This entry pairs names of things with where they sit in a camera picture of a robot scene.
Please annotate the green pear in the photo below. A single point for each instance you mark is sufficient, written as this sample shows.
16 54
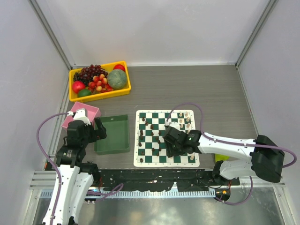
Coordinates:
219 157

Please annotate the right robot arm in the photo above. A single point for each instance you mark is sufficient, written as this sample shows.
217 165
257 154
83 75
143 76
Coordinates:
253 157

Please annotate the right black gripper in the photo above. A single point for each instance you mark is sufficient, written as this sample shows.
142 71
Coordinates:
170 152

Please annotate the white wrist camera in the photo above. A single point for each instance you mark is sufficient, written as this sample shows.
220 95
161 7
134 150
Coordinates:
80 114
173 124

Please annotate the red apple front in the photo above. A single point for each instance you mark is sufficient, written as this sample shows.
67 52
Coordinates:
77 86

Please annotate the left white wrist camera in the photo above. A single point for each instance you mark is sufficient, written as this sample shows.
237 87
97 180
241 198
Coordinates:
80 114

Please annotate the red yellow cherry bunch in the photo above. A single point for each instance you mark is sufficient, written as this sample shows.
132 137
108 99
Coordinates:
99 84

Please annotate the green lime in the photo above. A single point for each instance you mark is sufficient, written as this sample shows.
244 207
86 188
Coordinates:
84 93

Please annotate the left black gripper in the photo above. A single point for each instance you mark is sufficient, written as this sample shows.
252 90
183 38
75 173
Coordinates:
100 133

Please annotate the pink plastic box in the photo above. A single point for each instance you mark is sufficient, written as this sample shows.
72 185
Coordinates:
92 113

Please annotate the green melon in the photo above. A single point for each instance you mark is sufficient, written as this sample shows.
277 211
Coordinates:
117 79

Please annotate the red apple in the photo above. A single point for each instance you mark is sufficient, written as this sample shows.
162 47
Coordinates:
119 67
77 86

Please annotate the yellow plastic fruit bin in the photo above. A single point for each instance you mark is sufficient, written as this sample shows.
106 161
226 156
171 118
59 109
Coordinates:
98 96

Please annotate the green plastic tray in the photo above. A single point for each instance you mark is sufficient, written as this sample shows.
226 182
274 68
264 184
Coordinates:
117 140

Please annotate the green white chess board mat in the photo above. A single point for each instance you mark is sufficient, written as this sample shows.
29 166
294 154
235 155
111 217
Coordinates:
150 149

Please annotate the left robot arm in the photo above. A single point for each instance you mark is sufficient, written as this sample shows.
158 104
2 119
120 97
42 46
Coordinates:
73 176

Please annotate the dark purple grape bunch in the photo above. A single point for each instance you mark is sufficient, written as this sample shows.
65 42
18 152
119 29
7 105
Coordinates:
86 74

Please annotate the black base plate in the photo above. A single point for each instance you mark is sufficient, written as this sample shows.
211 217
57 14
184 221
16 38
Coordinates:
158 180

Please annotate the white slotted cable duct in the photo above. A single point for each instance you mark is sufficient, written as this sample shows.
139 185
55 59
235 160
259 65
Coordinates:
173 193

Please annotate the red apple back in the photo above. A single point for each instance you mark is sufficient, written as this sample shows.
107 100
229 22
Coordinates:
119 67

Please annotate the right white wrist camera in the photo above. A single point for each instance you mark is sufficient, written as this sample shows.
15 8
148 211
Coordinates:
173 124

